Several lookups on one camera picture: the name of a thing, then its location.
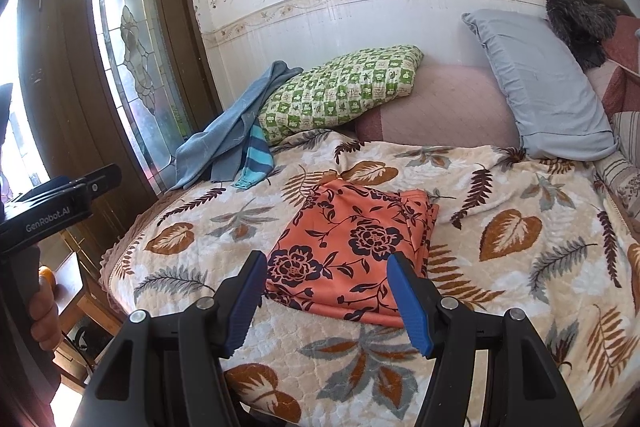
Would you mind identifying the leaded glass door panel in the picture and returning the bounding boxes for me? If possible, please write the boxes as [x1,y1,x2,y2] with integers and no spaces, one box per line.
[90,0,196,180]

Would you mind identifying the leaf print blanket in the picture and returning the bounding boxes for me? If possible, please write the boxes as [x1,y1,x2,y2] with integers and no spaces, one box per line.
[97,129,640,427]

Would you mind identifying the blue cloth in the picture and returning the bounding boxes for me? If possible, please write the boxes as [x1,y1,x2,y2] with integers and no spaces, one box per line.
[175,61,304,190]

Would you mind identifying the green checked pillow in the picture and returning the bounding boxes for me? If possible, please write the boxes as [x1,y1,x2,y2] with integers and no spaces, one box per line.
[257,44,425,146]

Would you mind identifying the pink cushion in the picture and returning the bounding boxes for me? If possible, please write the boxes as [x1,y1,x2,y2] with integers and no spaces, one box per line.
[354,64,523,150]

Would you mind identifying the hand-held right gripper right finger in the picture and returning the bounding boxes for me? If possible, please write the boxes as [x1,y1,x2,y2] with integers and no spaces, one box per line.
[386,252,585,427]

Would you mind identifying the orange floral garment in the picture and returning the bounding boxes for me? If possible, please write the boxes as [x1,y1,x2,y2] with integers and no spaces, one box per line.
[264,179,441,329]

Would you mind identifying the brown wooden door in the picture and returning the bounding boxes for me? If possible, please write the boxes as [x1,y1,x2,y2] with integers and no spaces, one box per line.
[15,0,223,208]

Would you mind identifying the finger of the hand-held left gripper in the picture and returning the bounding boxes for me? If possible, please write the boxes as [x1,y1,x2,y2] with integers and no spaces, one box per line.
[47,163,124,208]

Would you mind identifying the person's left hand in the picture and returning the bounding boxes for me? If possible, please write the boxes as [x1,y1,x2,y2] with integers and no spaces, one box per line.
[27,278,62,352]

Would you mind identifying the grey blue pillow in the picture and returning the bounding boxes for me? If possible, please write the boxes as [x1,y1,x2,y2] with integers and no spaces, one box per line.
[461,9,619,162]

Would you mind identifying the teal striped garment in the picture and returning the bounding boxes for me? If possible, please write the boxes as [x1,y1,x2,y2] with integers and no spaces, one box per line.
[234,123,276,192]

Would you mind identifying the wooden side table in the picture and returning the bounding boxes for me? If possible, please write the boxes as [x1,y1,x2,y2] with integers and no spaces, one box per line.
[47,249,121,390]

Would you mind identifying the dark furry cloth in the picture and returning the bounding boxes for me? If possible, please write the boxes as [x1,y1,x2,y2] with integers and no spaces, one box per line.
[545,0,618,68]

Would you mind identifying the maroon cloth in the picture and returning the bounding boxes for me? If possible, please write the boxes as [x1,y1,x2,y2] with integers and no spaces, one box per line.
[585,14,640,118]

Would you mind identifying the striped cushion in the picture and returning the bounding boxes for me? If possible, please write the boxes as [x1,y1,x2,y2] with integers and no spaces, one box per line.
[592,111,640,228]

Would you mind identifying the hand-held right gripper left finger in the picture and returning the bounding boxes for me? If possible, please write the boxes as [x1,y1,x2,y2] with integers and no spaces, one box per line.
[70,249,269,427]

